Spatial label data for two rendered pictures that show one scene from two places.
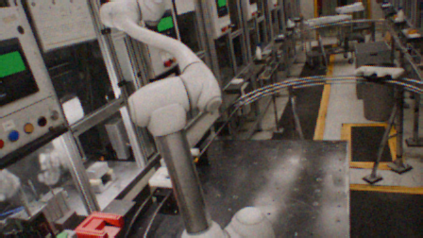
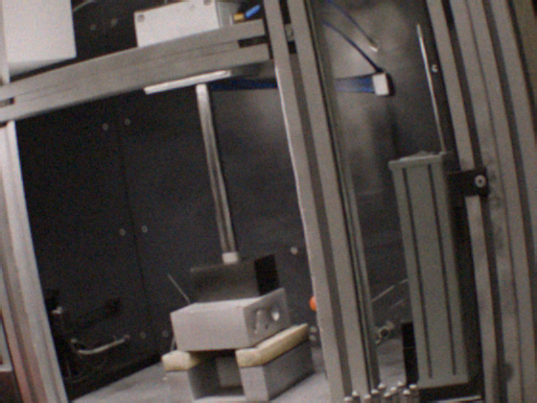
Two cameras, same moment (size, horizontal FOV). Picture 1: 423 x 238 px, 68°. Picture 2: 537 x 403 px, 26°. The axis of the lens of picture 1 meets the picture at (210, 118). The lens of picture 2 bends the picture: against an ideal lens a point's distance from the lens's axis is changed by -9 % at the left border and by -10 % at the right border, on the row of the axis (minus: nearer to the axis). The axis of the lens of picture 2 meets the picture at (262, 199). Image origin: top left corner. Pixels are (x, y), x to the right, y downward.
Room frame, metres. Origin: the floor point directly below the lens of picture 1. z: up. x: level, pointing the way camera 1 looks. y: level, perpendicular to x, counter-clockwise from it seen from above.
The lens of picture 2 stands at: (1.52, -0.80, 1.22)
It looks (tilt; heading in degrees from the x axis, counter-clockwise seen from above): 3 degrees down; 88
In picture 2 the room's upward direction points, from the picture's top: 10 degrees counter-clockwise
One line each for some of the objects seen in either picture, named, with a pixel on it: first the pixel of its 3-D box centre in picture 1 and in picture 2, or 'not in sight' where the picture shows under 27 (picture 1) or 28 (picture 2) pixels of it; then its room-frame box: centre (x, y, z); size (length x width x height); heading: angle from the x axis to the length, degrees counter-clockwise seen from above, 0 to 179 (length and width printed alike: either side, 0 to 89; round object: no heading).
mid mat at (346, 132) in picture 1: (369, 143); not in sight; (2.87, -1.58, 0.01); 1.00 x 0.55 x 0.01; 154
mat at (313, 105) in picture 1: (314, 77); not in sight; (5.42, -1.98, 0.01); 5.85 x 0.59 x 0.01; 154
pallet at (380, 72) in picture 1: (378, 75); not in sight; (2.56, -1.48, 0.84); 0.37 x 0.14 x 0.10; 32
